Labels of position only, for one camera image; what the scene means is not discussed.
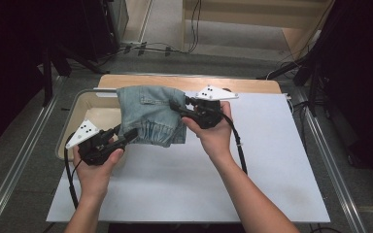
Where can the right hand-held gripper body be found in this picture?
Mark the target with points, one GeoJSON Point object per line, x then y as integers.
{"type": "Point", "coordinates": [207, 113]}

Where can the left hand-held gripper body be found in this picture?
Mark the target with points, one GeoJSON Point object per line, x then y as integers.
{"type": "Point", "coordinates": [94, 149]}

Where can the blue denim shorts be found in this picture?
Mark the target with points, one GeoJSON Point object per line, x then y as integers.
{"type": "Point", "coordinates": [149, 110]}

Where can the beige plastic basket grey rim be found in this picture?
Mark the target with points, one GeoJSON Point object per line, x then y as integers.
{"type": "Point", "coordinates": [87, 110]}

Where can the person's right hand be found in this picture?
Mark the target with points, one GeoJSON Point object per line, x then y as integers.
{"type": "Point", "coordinates": [217, 139]}

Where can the person's left hand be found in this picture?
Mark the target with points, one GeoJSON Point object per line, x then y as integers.
{"type": "Point", "coordinates": [94, 179]}

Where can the dark table grommet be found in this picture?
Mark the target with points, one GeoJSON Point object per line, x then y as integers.
{"type": "Point", "coordinates": [226, 89]}

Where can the white table mat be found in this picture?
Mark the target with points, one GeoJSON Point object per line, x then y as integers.
{"type": "Point", "coordinates": [272, 145]}

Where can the black metal stand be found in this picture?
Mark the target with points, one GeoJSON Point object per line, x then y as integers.
{"type": "Point", "coordinates": [47, 81]}
{"type": "Point", "coordinates": [313, 90]}

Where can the light wooden desk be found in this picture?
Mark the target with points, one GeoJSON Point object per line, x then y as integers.
{"type": "Point", "coordinates": [239, 13]}

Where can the grey cabinet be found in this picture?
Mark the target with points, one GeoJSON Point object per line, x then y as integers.
{"type": "Point", "coordinates": [119, 16]}

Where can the black curtain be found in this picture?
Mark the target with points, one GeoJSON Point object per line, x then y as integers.
{"type": "Point", "coordinates": [362, 81]}
{"type": "Point", "coordinates": [6, 64]}

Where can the aluminium floor rail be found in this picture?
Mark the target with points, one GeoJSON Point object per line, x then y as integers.
{"type": "Point", "coordinates": [332, 165]}
{"type": "Point", "coordinates": [28, 142]}

